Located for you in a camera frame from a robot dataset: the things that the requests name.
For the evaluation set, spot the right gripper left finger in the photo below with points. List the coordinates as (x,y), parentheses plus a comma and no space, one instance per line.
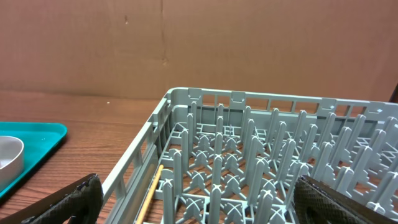
(79,202)

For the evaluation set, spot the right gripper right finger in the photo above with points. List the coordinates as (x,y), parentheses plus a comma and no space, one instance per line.
(315,202)

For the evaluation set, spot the grey dishwasher rack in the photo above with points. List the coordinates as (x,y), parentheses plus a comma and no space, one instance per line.
(234,156)

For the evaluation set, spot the wooden chopstick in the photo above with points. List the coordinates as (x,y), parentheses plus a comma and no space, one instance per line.
(151,191)

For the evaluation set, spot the teal plastic tray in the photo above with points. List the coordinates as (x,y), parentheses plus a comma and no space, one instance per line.
(40,140)

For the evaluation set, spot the grey metal bowl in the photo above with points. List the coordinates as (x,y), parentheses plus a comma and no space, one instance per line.
(12,159)

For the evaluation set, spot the brown cardboard backdrop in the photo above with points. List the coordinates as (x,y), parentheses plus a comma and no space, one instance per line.
(140,49)

